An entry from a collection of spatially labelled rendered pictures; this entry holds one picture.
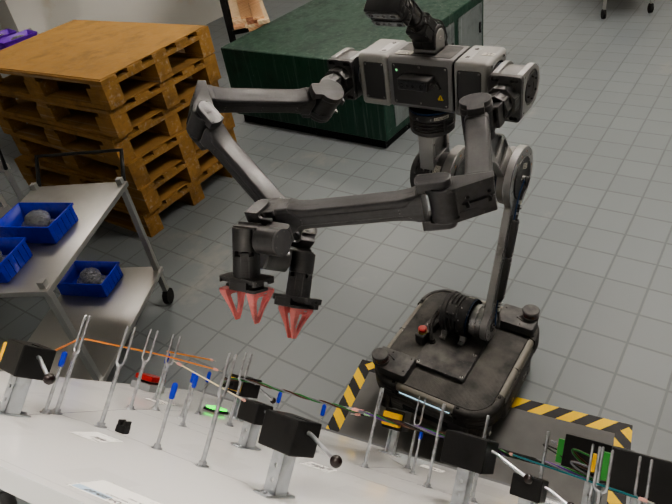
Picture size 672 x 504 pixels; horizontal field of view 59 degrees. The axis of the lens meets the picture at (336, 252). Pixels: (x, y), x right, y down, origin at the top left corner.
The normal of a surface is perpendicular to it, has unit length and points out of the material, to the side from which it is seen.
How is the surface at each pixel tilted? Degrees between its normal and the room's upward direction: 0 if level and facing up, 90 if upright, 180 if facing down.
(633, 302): 0
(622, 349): 0
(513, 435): 0
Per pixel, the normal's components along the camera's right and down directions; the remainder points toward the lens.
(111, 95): 0.84, 0.22
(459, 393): -0.14, -0.79
